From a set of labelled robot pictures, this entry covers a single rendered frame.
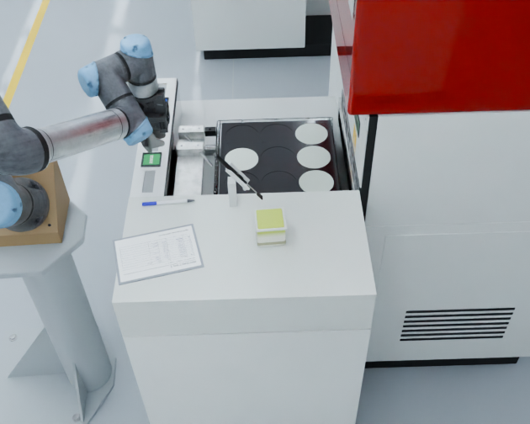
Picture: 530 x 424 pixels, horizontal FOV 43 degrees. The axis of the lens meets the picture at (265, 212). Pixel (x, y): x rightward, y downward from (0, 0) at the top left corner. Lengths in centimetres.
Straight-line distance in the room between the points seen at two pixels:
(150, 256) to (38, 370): 111
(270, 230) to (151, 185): 41
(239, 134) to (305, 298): 70
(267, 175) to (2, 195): 73
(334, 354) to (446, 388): 89
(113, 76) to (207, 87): 218
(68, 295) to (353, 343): 91
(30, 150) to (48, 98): 257
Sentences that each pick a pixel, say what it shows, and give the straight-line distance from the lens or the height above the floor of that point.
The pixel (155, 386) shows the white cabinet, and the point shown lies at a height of 57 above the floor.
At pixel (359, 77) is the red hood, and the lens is 160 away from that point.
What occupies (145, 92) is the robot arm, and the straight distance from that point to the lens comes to 177.
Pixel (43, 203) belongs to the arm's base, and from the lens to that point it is 194.
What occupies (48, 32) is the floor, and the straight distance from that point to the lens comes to 455.
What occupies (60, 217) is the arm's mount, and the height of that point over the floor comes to 87.
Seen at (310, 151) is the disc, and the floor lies 90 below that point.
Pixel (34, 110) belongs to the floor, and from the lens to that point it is 391.
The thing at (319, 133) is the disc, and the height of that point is 90.
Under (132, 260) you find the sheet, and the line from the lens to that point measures 171.
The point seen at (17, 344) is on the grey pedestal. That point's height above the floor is 2.
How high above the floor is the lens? 226
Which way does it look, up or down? 47 degrees down
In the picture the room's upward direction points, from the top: 2 degrees counter-clockwise
